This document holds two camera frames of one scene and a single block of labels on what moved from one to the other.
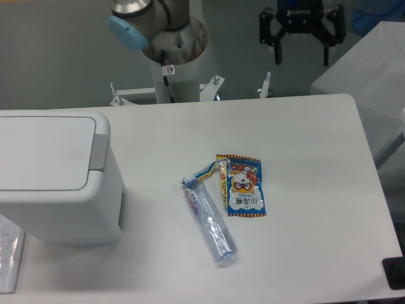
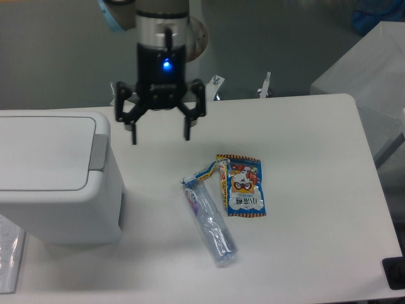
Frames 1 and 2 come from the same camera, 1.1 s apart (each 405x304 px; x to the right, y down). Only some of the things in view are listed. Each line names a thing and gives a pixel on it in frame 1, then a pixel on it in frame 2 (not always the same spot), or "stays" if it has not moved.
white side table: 372,75 stays
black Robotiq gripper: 301,16 → 161,77
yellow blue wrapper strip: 207,173 stays
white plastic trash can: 59,181 stays
